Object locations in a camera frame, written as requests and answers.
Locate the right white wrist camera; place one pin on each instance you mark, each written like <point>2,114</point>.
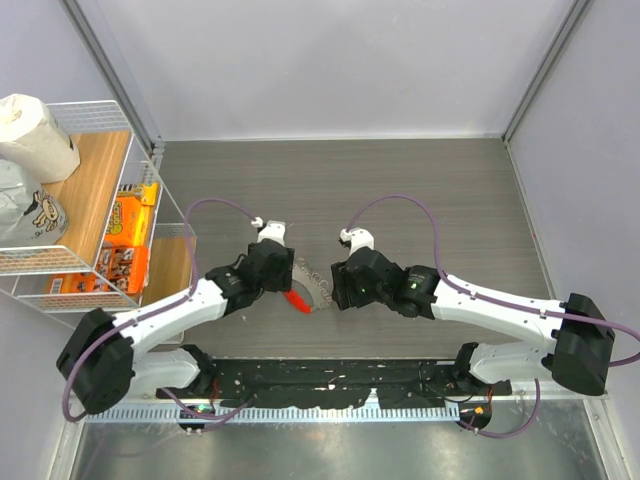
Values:
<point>356,239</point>

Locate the grey bag with cartoon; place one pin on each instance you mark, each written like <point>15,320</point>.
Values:
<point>30,216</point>

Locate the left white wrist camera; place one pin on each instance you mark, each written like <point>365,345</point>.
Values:
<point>269,230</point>

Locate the orange snack box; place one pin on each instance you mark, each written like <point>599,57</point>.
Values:
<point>123,260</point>

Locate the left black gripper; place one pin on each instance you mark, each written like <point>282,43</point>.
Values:
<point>283,281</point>

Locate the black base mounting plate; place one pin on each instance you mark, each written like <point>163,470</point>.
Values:
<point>333,383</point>

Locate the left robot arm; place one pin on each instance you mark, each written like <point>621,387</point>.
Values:
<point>109,357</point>

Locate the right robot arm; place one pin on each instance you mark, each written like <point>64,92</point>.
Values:
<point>563,341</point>

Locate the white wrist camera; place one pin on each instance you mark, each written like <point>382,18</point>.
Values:
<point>269,230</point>
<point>356,239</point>

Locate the white slotted cable duct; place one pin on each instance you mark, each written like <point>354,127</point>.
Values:
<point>157,412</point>

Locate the white wire shelf rack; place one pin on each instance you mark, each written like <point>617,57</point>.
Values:
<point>113,152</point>

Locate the white paper towel roll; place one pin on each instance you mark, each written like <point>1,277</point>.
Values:
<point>32,138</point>

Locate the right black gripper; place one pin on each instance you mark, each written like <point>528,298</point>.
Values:
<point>343,281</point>

